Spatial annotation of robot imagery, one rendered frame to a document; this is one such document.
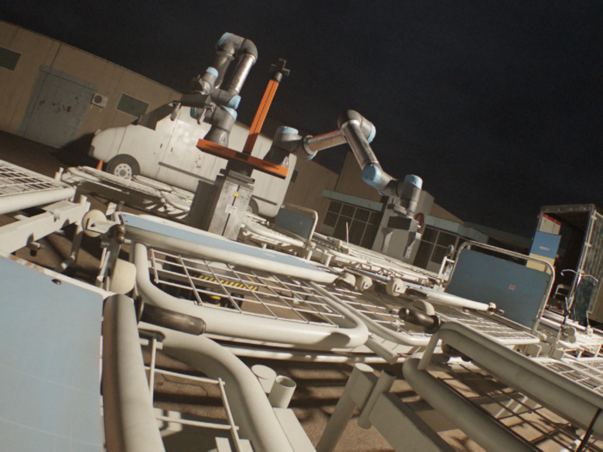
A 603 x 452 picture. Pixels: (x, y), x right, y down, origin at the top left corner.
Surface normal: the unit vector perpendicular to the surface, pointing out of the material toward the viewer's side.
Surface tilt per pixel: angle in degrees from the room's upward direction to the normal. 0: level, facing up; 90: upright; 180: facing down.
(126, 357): 0
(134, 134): 89
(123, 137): 89
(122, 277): 51
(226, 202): 90
